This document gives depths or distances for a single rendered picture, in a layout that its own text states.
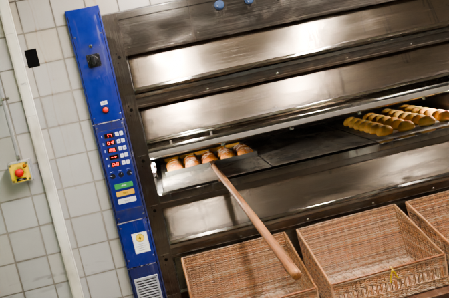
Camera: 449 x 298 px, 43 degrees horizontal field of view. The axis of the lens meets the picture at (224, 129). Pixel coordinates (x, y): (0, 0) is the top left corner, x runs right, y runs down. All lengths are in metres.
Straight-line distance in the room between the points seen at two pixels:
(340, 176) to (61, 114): 1.45
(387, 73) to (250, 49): 0.73
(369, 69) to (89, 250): 1.70
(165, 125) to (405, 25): 1.33
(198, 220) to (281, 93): 0.77
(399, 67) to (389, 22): 0.24
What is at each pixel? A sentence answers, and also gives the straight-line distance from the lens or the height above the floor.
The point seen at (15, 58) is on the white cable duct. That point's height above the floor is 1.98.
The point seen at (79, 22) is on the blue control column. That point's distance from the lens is 2.82.
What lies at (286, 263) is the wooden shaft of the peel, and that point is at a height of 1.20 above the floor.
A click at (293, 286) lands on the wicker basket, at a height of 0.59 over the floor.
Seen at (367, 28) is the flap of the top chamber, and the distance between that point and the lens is 3.04.
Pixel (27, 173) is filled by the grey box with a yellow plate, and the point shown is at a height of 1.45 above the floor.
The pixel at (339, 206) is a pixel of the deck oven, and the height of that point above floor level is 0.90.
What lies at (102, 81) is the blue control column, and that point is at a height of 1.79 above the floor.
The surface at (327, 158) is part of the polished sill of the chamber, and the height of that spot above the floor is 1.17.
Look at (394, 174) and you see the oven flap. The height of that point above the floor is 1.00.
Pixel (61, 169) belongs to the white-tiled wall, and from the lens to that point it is 2.90.
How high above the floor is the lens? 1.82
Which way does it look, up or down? 8 degrees down
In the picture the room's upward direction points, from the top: 12 degrees counter-clockwise
